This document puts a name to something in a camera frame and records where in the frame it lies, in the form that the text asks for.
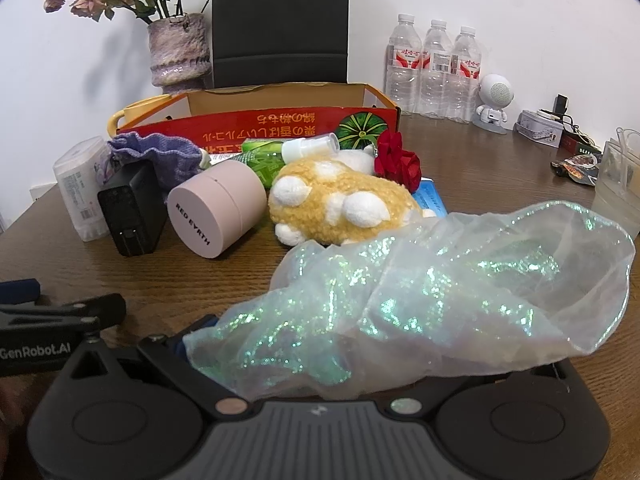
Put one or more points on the purple ceramic vase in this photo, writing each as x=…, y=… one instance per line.
x=180, y=50

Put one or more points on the iridescent organza cloth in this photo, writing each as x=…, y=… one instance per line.
x=400, y=300

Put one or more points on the blue packet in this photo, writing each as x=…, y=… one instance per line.
x=430, y=197

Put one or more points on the purple knitted pouch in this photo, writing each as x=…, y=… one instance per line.
x=160, y=155

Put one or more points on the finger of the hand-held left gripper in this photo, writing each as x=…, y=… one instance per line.
x=17, y=290
x=60, y=315

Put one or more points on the white plastic pack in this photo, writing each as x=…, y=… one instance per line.
x=80, y=185

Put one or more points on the yellow white plush toy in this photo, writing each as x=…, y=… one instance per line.
x=320, y=195

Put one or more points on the printed snack packet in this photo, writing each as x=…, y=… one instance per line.
x=577, y=170

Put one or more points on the pink round jar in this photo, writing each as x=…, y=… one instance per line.
x=220, y=200

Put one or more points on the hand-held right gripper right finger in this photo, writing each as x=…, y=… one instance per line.
x=405, y=406

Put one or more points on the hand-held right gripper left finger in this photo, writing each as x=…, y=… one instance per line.
x=165, y=356

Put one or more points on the black adapter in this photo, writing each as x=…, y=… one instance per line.
x=561, y=104

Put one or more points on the red cardboard box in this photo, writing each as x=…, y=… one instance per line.
x=300, y=125

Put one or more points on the small dark red box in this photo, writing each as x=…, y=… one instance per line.
x=580, y=144

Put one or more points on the black paper bag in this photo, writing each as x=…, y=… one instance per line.
x=280, y=20

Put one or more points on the white robot figure speaker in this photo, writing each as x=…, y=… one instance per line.
x=494, y=92

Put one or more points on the yellow mug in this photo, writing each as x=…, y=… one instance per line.
x=137, y=107

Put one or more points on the black charger block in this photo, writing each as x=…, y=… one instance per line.
x=132, y=210

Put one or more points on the red fabric rose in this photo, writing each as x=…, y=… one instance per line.
x=395, y=162

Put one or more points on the clear water bottle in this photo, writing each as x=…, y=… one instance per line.
x=466, y=80
x=436, y=75
x=402, y=70

